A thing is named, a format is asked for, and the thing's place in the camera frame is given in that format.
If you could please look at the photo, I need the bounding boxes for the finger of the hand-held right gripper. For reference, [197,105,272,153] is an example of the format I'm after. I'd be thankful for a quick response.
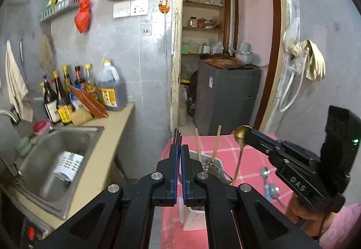
[244,129,284,155]

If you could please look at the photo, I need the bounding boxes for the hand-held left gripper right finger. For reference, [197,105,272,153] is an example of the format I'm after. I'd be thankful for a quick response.
[180,144,322,249]

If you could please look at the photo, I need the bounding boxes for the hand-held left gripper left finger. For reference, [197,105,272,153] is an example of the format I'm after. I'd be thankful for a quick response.
[37,144,181,249]

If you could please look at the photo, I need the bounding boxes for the gold spoon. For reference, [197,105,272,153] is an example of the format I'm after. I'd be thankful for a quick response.
[230,125,253,186]

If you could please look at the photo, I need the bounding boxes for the wooden chopstick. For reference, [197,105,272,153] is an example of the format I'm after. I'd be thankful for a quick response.
[211,125,222,163]
[195,129,203,162]

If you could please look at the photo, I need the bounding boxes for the metal peeler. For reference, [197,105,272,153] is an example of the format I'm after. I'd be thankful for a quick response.
[207,161,232,186]

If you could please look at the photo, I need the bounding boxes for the white slotted utensil holder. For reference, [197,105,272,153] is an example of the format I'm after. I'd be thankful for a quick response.
[180,149,226,231]

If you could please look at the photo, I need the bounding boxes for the person's right forearm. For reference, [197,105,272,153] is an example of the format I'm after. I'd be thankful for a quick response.
[319,203,361,249]

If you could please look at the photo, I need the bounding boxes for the person's right hand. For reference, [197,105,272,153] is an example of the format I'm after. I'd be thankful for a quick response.
[286,195,325,238]

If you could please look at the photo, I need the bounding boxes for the pink checked tablecloth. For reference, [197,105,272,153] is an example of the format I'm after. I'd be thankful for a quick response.
[161,132,296,249]

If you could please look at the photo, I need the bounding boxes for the small steel spoon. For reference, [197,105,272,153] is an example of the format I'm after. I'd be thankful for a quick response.
[268,184,288,211]

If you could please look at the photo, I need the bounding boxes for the white enamel pot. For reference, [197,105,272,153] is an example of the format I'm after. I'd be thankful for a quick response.
[235,51,254,65]

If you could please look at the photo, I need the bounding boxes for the brown wooden tray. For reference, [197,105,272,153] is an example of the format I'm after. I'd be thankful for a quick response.
[201,57,245,69]

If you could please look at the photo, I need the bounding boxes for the beige rubber gloves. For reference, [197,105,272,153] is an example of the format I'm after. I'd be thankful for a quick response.
[290,39,326,81]

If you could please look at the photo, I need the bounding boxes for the large cooking oil bottle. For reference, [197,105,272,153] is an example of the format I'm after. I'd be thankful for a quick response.
[97,60,127,112]

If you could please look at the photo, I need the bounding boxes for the yellow sponge block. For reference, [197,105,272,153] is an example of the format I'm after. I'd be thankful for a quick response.
[70,109,93,127]

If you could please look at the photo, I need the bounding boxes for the red snack pouch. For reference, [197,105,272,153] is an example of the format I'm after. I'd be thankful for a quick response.
[70,85,109,119]

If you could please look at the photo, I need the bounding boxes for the white dotted box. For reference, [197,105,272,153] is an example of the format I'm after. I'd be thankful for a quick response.
[53,151,84,182]

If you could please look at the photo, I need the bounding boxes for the clear yellow-capped bottle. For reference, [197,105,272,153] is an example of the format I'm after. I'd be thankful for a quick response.
[85,64,98,98]

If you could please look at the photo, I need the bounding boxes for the dark sauce bottle yellow label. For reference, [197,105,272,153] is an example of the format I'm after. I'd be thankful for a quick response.
[52,71,74,126]

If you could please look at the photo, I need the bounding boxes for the red-capped sauce bottle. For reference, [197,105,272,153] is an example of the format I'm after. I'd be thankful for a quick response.
[74,66,86,89]

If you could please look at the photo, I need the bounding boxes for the steel kitchen sink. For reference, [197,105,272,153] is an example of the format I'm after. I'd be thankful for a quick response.
[8,126,105,220]

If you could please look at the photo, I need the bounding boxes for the pink scrub brush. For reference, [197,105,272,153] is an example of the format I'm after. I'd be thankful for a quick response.
[33,121,53,135]

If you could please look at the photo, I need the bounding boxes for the yellow-capped sauce bottle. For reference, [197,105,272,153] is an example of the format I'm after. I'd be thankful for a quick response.
[62,65,74,91]

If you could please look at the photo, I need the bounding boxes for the dark sauce bottle white label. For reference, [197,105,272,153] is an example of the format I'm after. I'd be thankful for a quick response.
[42,75,61,124]

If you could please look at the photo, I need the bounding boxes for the wooden pantry shelf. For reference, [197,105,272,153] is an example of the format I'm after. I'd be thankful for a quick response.
[183,0,226,33]

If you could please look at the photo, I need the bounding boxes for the green sponge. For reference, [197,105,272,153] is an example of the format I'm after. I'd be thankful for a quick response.
[15,136,37,157]

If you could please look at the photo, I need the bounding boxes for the red plastic bag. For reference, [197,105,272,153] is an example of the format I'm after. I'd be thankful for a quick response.
[75,0,92,33]

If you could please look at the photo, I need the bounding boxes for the steel faucet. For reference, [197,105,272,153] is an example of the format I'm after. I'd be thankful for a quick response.
[0,109,19,125]

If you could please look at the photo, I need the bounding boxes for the beige hanging towel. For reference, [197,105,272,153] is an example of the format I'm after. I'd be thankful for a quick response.
[5,40,34,122]

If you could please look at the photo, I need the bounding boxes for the hanging metal ladle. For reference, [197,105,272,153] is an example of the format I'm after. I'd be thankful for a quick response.
[19,36,28,80]

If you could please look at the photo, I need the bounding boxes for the blue-handled steel spoon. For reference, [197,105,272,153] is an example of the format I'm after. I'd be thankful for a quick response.
[259,167,271,201]

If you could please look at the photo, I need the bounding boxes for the brown door frame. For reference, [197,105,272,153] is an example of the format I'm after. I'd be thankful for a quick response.
[234,0,283,132]

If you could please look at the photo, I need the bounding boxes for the white power cable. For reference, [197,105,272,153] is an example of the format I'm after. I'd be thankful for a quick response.
[164,13,170,81]

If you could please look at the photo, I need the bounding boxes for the orange wall plug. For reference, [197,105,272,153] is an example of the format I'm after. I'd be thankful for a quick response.
[158,0,171,14]

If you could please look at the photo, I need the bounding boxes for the white wall socket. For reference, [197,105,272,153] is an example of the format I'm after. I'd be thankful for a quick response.
[130,0,148,16]

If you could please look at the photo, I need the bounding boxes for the white wall switch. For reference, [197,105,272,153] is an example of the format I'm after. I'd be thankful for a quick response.
[113,1,131,19]

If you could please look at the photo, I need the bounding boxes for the metal wall shelf rack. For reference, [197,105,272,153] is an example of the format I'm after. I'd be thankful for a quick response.
[39,0,82,23]

